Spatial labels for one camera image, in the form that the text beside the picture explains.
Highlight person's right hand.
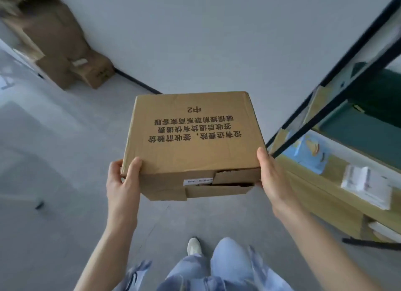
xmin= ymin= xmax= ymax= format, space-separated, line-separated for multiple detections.
xmin=256 ymin=147 xmax=302 ymax=220

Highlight person's left hand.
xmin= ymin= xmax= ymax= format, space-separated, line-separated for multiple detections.
xmin=106 ymin=157 xmax=144 ymax=225

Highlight brown printed cardboard box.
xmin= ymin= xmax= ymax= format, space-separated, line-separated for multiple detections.
xmin=121 ymin=91 xmax=267 ymax=201

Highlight person's left forearm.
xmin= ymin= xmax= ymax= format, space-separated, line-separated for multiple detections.
xmin=74 ymin=217 xmax=139 ymax=291

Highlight person's right forearm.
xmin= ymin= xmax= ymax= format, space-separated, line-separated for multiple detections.
xmin=272 ymin=205 xmax=390 ymax=291

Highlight light blue packet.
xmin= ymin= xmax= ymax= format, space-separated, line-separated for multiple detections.
xmin=293 ymin=134 xmax=328 ymax=175

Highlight wooden shelf board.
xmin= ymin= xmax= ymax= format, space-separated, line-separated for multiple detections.
xmin=269 ymin=128 xmax=401 ymax=242

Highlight yellowish cardboard sheet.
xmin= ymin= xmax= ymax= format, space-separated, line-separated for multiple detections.
xmin=305 ymin=85 xmax=333 ymax=132

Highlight black baseboard strip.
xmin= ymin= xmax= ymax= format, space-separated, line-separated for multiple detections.
xmin=114 ymin=67 xmax=162 ymax=95

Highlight person's white shoe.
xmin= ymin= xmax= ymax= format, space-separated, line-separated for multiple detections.
xmin=187 ymin=237 xmax=204 ymax=257

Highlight person's blue jeans legs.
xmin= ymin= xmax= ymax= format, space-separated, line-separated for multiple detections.
xmin=157 ymin=237 xmax=261 ymax=291

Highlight small brown cardboard box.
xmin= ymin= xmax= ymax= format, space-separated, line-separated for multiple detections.
xmin=69 ymin=51 xmax=115 ymax=90

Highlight white cabinet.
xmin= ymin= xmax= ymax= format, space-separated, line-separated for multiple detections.
xmin=0 ymin=39 xmax=54 ymax=82

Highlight tall brown cardboard box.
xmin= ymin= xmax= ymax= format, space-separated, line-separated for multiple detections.
xmin=6 ymin=0 xmax=91 ymax=90

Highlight black metal shelf frame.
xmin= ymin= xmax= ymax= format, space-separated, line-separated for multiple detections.
xmin=266 ymin=0 xmax=401 ymax=249

